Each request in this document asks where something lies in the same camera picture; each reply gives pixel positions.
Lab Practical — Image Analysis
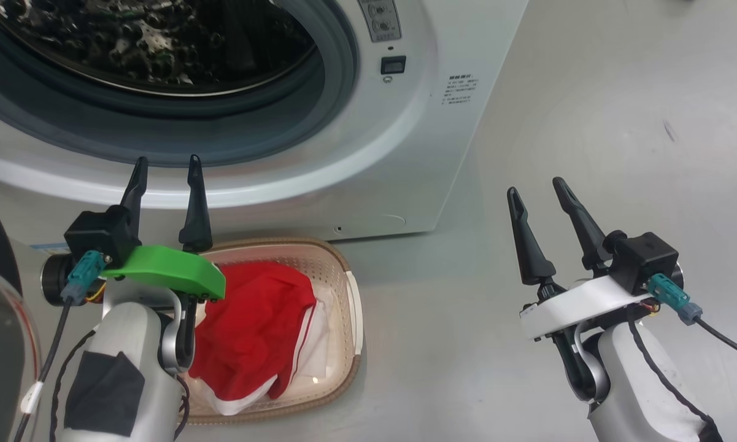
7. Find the cream perforated laundry basket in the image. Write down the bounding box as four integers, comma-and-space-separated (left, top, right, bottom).
178, 238, 364, 425

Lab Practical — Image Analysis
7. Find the red and white garment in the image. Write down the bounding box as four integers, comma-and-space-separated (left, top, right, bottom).
187, 261, 332, 417

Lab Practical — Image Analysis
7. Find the printed text notice sticker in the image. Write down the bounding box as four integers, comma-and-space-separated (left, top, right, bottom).
442, 75, 480, 105

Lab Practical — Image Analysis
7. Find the grey warning sticker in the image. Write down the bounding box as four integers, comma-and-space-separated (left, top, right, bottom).
357, 0, 402, 44

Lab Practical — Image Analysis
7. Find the black cable with teal connector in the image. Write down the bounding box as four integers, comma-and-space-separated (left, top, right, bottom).
14, 250, 112, 442
646, 273, 737, 366

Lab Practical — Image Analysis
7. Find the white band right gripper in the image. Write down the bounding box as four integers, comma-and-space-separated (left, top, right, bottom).
507, 177, 651, 394

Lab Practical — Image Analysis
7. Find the white front-load washing machine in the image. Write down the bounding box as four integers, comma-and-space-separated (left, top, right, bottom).
0, 0, 530, 241

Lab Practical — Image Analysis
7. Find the thin black braided arm cable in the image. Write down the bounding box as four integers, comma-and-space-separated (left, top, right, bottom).
49, 328, 97, 442
626, 307, 723, 442

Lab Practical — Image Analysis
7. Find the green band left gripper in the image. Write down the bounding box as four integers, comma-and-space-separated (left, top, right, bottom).
41, 155, 226, 369

